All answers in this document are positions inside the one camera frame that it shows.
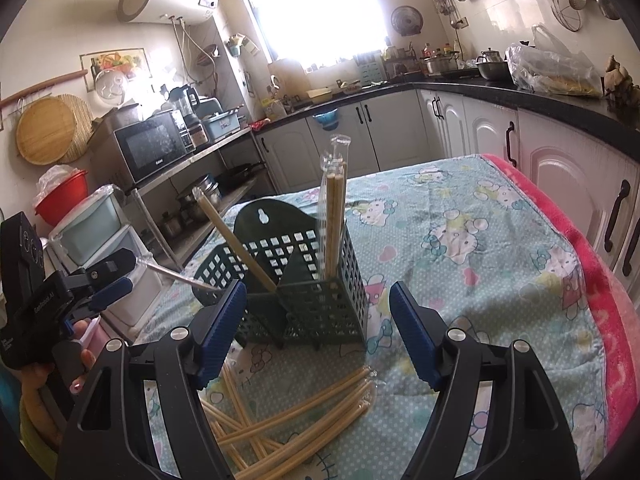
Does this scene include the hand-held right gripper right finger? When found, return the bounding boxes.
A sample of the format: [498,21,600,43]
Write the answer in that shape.
[389,281,583,480]

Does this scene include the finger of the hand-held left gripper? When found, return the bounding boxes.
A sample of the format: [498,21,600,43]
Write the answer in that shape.
[67,249,137,289]
[75,278,134,319]

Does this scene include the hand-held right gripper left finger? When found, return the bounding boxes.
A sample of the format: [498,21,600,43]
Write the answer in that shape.
[54,279,248,480]

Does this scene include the chopstick pair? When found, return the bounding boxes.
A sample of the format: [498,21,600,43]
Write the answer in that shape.
[327,132,352,281]
[192,187,278,293]
[317,157,335,281]
[135,256,223,292]

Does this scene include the green plastic utensil basket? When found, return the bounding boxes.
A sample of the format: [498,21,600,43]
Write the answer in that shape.
[192,199,368,353]

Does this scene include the group of chopsticks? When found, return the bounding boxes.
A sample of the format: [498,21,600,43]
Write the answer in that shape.
[200,362,378,480]

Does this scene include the person's left forearm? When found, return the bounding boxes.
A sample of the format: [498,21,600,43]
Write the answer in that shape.
[0,370,61,466]

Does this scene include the person's left hand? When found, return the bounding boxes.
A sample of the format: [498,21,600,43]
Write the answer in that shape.
[15,317,106,395]

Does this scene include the pastel plastic drawer cabinet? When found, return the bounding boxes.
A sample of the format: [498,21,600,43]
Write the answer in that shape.
[47,185,166,331]

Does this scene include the red plastic basin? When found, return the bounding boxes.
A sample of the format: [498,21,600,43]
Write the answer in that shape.
[35,170,91,227]

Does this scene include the cartoon cat printed blanket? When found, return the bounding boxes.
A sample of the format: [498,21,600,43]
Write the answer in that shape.
[145,155,613,480]

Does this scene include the clear plastic bag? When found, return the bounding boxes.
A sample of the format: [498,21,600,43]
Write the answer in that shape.
[36,164,76,193]

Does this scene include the black microwave oven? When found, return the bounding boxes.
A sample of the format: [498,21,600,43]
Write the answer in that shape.
[114,109,196,185]

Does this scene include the round woven bamboo tray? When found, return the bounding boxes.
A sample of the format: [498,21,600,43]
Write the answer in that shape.
[55,94,96,163]

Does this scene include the round bamboo sieve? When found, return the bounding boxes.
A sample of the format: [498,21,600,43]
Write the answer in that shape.
[16,97,77,166]

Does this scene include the black frying pan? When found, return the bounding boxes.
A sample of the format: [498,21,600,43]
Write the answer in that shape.
[215,161,268,188]

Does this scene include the metal shelf rack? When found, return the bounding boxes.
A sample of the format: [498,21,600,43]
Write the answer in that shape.
[125,127,273,273]

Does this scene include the light blue plastic box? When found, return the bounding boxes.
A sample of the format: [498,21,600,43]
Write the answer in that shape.
[201,110,247,142]

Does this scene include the black blender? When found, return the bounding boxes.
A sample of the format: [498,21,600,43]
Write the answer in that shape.
[161,85,202,127]

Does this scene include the red wooden rod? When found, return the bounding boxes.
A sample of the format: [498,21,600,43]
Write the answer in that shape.
[0,71,88,111]

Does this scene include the pink fleece blanket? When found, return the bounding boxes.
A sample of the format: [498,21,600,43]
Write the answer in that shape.
[480,154,640,461]

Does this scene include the white kitchen base cabinets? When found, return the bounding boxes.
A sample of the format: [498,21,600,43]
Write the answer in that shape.
[252,87,640,311]

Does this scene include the blue hanging plastic bowl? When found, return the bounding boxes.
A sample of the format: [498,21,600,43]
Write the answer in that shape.
[312,110,342,131]

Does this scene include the pale cutting board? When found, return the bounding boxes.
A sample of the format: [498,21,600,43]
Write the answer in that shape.
[267,57,307,106]

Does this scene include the black kitchen countertop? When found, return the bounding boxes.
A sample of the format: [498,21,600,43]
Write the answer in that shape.
[250,77,640,146]

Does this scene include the light blue cutlery drainer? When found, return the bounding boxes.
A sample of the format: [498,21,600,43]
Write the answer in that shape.
[354,52,387,86]

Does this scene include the steel stock pot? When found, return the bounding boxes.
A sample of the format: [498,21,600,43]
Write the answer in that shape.
[422,55,461,76]

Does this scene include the steel pan with lid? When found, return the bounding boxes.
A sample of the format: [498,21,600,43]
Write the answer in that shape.
[475,60,512,82]

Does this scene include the large crumpled plastic bag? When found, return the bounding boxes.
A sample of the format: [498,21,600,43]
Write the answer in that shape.
[505,25,603,98]

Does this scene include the kitchen window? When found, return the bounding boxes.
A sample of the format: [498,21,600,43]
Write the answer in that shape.
[235,0,396,68]

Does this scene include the brown lumpy produce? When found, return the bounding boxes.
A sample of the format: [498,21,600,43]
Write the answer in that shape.
[602,55,636,111]

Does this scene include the cluster of hanging ladles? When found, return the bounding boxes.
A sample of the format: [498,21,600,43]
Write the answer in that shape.
[434,0,459,29]

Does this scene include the fruit wall picture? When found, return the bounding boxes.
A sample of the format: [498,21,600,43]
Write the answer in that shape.
[80,49,151,92]

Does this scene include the dark wall fan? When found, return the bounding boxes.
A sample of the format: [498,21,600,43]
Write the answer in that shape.
[390,5,425,37]

